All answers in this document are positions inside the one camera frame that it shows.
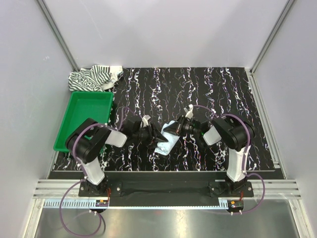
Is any right aluminium frame post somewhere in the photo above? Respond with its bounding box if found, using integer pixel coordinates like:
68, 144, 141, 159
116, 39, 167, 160
250, 0, 297, 75

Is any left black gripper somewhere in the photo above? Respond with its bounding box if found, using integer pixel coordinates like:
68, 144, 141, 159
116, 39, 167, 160
133, 123, 168, 149

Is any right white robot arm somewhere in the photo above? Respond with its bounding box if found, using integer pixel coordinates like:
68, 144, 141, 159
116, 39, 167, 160
163, 113, 255, 197

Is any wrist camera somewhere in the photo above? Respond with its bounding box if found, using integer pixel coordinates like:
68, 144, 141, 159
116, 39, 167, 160
142, 115, 151, 127
184, 104, 194, 119

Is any aluminium frame post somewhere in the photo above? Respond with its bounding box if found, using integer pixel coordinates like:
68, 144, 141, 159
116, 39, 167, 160
36, 0, 80, 71
250, 0, 297, 75

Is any green plastic tray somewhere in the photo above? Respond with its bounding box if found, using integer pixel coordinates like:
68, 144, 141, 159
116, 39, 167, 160
53, 91, 113, 152

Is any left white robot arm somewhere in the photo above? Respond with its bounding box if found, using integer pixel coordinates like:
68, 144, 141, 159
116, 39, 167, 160
65, 115, 168, 196

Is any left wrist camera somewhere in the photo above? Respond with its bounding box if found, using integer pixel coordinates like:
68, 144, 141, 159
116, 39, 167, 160
142, 115, 151, 127

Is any striped green white towel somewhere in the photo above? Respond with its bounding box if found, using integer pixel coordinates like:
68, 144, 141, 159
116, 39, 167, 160
68, 65, 123, 92

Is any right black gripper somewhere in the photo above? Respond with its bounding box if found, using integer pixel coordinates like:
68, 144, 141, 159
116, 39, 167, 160
163, 115, 200, 137

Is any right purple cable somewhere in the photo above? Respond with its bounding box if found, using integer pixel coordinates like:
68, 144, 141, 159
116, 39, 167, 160
192, 105, 267, 215

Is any white slotted cable duct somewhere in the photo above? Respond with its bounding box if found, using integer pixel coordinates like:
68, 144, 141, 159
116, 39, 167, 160
44, 198, 228, 210

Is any light blue towel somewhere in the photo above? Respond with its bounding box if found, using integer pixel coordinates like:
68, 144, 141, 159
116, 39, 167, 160
155, 120, 180, 156

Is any left aluminium frame post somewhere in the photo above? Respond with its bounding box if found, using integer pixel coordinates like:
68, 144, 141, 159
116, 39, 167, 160
36, 0, 80, 71

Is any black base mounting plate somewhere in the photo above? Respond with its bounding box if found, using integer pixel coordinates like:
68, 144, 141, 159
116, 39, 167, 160
79, 172, 254, 208

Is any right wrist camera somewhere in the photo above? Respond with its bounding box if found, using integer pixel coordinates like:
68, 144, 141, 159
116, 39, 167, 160
184, 104, 194, 119

